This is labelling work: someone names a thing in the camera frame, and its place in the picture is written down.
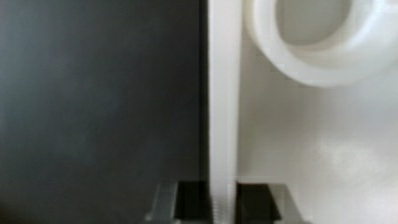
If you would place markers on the white square tabletop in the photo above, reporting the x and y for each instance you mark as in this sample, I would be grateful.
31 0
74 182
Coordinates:
305 109

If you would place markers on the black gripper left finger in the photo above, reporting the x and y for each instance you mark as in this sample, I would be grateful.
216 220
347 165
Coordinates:
182 206

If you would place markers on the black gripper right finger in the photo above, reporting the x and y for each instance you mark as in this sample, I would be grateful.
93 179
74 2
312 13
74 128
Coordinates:
266 204

